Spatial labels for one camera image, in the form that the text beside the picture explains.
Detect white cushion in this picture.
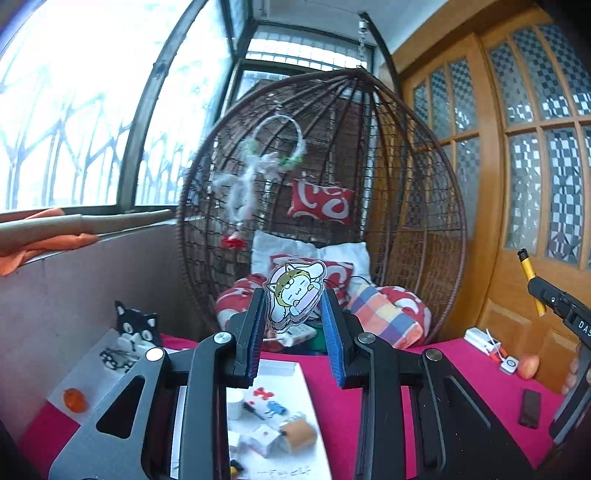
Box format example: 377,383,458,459
252,231,371,296

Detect wooden door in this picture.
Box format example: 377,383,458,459
392,0,591,393

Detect barred window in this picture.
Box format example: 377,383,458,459
0,0,375,213

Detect orange cloth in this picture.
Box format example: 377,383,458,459
0,208,100,277

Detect red apple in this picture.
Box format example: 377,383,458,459
517,353,541,380

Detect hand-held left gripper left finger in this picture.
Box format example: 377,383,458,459
48,286,267,480

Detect white red medicine box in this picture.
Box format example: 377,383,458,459
238,425,283,459

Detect plaid cloth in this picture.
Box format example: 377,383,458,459
346,282,423,349

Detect black smartphone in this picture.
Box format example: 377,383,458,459
518,389,542,429

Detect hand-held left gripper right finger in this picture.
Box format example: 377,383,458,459
321,288,536,480

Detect black white patterned object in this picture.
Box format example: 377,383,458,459
99,346,139,374

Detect pink tablecloth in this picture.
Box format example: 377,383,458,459
18,335,564,480

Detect white board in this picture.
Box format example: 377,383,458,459
46,328,185,414

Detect black white cat holder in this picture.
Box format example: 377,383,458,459
114,300,162,352

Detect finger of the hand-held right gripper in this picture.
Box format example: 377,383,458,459
527,276,591,342

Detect cartoon acrylic figure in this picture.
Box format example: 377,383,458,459
263,259,328,330

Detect orange ball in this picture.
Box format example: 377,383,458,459
63,388,88,413

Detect black chair stand pole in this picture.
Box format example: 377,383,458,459
358,0,404,93

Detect white feather dreamcatcher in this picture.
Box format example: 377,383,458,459
212,115,308,250

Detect white power adapter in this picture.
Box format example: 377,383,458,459
264,324,319,348

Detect brown wicker hanging chair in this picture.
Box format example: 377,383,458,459
175,68,468,344

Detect brown cardboard tube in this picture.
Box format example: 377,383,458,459
0,209,174,252

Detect brown tape roll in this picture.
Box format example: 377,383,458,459
279,413,319,450

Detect small red white pillow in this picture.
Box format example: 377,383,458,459
287,173,356,225

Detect white tray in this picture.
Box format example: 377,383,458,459
171,359,333,480

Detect person's right hand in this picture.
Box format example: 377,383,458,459
562,355,581,395

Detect yellow pen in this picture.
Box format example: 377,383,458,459
517,248,547,317

